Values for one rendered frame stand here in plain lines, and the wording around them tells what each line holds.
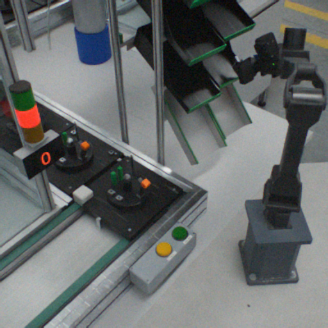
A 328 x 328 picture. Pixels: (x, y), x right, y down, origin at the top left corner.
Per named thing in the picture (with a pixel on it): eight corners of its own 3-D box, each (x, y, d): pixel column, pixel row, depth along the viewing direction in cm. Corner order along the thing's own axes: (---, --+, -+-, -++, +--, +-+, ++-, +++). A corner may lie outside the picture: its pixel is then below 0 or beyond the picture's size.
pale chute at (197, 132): (220, 147, 152) (227, 145, 148) (190, 166, 146) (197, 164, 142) (181, 72, 149) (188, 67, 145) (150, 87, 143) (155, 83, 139)
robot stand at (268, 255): (298, 283, 129) (313, 240, 116) (247, 286, 129) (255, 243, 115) (285, 240, 140) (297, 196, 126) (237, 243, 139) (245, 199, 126)
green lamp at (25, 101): (40, 104, 109) (36, 87, 105) (23, 114, 106) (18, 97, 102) (27, 96, 111) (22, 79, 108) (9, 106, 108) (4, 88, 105)
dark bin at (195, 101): (219, 97, 139) (229, 82, 132) (187, 114, 133) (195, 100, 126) (165, 30, 145) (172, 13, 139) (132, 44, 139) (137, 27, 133)
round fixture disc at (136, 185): (160, 190, 141) (160, 186, 139) (129, 218, 133) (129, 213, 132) (127, 170, 147) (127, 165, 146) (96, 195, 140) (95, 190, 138)
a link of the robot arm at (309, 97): (327, 99, 92) (323, 81, 97) (289, 96, 93) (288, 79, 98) (297, 204, 114) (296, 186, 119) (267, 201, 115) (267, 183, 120)
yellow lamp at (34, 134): (48, 136, 115) (44, 121, 112) (32, 146, 113) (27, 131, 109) (36, 127, 118) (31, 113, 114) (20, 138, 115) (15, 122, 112)
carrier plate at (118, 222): (183, 193, 142) (183, 188, 141) (130, 242, 129) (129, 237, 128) (127, 159, 154) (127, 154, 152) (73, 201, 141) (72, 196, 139)
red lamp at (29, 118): (44, 120, 112) (40, 104, 109) (27, 131, 109) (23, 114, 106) (31, 112, 114) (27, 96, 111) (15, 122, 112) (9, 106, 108)
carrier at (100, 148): (124, 157, 154) (121, 129, 146) (70, 198, 141) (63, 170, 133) (76, 128, 166) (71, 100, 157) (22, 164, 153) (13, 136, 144)
